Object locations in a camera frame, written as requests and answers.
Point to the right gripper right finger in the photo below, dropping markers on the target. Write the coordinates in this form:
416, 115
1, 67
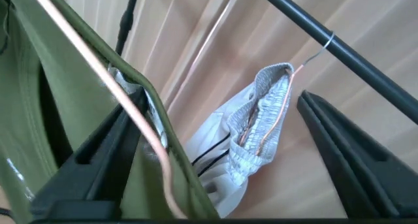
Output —
369, 185

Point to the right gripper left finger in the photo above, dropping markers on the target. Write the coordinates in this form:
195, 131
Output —
98, 178

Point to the green garment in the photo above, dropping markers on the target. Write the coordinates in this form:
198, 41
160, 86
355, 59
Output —
19, 119

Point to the pink clothes hanger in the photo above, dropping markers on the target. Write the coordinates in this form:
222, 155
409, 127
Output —
81, 48
282, 112

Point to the pale grey shorts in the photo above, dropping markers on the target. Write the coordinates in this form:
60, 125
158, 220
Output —
215, 136

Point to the black clothes rack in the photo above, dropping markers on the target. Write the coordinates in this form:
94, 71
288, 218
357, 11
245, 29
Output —
359, 65

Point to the beige curtain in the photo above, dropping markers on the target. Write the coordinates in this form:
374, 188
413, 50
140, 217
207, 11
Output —
183, 21

